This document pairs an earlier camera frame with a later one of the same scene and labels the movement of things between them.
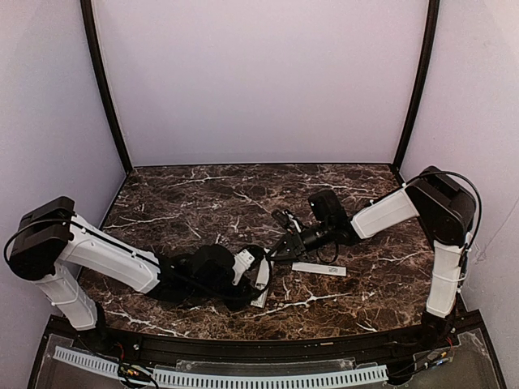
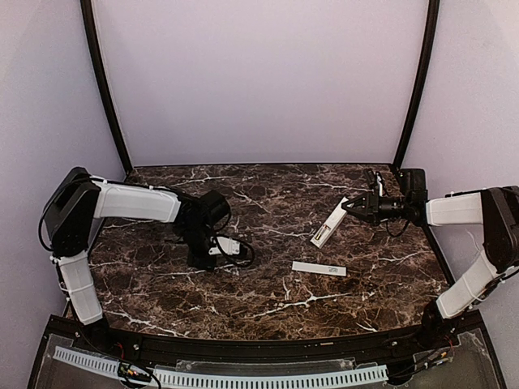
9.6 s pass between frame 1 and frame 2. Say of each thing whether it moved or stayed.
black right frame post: stayed
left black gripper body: moved
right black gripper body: moved
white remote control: moved
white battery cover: stayed
